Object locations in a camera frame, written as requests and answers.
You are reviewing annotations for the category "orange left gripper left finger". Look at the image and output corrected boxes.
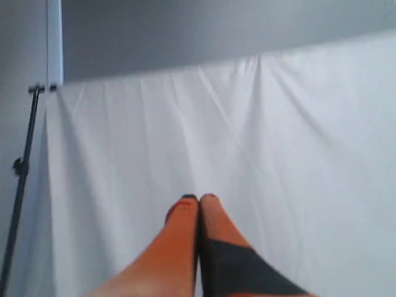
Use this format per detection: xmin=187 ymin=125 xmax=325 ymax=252
xmin=89 ymin=194 xmax=199 ymax=296

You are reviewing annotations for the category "white backdrop cloth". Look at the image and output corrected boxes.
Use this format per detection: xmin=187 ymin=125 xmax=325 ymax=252
xmin=18 ymin=32 xmax=396 ymax=297

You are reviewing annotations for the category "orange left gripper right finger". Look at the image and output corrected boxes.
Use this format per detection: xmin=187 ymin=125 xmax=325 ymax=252
xmin=199 ymin=194 xmax=312 ymax=296

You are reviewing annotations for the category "black backdrop stand pole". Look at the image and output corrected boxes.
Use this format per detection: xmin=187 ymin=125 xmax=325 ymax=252
xmin=1 ymin=84 xmax=45 ymax=286

